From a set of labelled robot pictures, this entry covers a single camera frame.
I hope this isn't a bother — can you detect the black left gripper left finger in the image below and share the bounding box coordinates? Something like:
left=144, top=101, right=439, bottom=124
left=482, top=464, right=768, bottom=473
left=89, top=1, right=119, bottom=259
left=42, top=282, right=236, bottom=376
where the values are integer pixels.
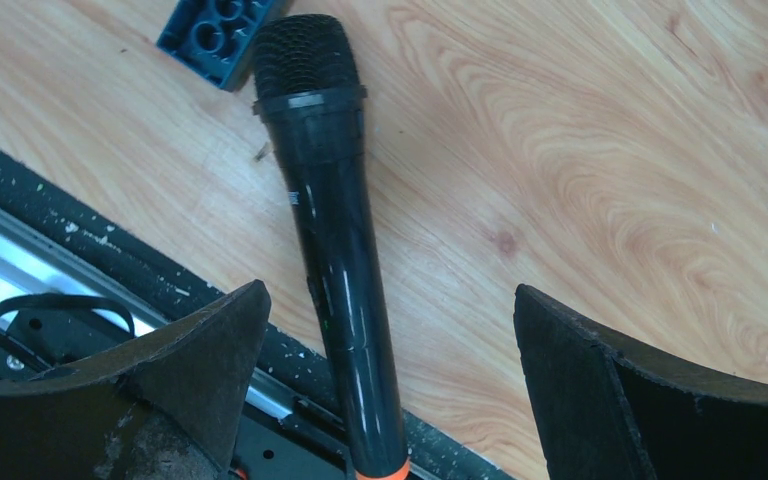
left=0, top=280, right=271, bottom=479

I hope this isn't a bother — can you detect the black microphone orange ring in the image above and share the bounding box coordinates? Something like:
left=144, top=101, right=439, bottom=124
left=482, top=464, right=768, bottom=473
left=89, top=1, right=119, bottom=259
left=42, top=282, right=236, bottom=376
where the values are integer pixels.
left=252, top=13, right=412, bottom=480

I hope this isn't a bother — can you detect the small blue brick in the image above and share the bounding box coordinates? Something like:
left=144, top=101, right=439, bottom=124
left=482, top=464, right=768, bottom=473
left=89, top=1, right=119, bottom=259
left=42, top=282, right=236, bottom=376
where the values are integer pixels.
left=156, top=0, right=286, bottom=91

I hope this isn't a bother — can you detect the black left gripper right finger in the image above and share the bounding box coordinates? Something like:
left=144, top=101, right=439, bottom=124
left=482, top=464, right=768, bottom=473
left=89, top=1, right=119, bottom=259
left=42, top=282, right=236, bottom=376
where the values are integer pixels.
left=513, top=285, right=768, bottom=479

